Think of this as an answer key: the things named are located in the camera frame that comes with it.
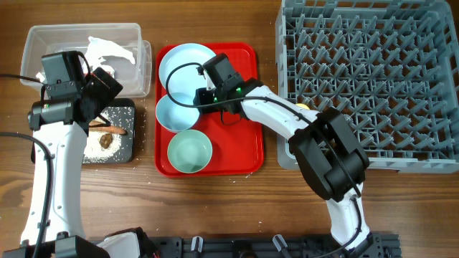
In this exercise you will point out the grey dishwasher rack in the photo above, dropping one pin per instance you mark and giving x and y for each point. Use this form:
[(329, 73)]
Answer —
[(391, 67)]

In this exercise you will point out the orange carrot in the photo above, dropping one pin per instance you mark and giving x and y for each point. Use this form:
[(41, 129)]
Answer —
[(109, 129)]

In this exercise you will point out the light blue rice bowl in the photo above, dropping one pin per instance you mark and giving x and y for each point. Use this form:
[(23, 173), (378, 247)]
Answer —
[(175, 118)]

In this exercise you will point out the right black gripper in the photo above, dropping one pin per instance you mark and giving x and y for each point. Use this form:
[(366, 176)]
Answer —
[(200, 97)]

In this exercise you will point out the red serving tray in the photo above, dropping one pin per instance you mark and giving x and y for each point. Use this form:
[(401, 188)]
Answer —
[(238, 145)]

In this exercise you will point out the light green small bowl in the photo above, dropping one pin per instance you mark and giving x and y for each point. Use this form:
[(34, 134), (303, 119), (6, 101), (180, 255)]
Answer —
[(190, 151)]

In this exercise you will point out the black waste tray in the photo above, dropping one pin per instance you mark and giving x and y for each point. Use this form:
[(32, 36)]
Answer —
[(121, 113)]

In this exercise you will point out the brown food scrap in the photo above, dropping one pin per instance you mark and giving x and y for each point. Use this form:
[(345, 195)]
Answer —
[(106, 140)]

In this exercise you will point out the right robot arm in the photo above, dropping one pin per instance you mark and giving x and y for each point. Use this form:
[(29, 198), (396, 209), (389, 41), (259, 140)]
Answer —
[(329, 155)]

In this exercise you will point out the white tissue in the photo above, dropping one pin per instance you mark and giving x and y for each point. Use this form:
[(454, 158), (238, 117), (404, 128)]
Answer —
[(124, 58)]

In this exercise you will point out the clear plastic waste bin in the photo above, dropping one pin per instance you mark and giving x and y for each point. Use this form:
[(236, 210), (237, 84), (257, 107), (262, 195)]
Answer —
[(110, 30)]

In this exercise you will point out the yellow plastic cup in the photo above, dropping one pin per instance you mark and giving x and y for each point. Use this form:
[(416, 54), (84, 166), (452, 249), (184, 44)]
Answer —
[(301, 105)]

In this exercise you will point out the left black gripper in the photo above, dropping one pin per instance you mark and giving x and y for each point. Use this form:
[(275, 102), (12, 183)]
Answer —
[(106, 87)]

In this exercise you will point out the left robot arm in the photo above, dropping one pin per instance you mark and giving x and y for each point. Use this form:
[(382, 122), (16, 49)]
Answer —
[(72, 97)]

